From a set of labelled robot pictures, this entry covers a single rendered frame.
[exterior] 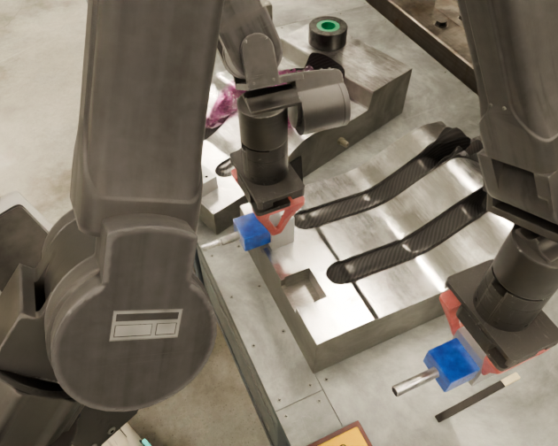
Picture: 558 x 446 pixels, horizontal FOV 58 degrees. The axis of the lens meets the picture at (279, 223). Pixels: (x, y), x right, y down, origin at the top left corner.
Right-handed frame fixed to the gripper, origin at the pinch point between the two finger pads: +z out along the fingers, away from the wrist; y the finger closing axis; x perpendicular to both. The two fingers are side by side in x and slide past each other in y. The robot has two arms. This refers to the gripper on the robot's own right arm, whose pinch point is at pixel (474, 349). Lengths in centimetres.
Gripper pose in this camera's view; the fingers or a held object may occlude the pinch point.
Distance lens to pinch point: 62.4
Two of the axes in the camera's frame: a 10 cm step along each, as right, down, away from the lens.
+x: -9.1, 3.0, -2.8
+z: -0.2, 6.5, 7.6
